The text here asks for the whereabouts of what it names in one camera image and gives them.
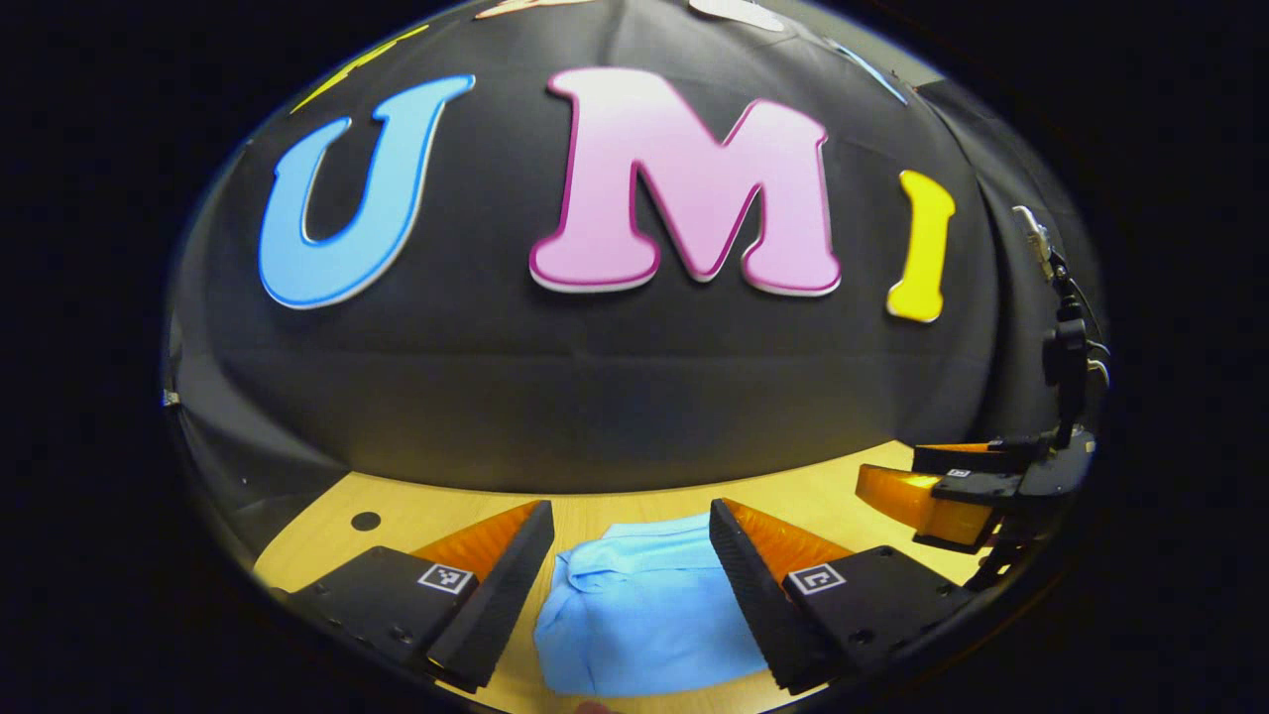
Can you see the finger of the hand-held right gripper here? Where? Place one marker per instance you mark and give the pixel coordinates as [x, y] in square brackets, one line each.
[912, 501]
[977, 459]

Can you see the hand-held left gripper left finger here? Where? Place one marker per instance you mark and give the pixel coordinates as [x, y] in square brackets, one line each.
[501, 595]

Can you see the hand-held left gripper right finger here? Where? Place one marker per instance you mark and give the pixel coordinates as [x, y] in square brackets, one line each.
[749, 585]

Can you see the black backdrop cloth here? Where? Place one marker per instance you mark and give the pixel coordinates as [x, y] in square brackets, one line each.
[595, 387]

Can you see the light blue T-shirt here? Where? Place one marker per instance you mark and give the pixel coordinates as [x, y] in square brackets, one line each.
[644, 615]

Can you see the black round table grommet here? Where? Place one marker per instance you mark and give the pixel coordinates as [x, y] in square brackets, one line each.
[365, 521]

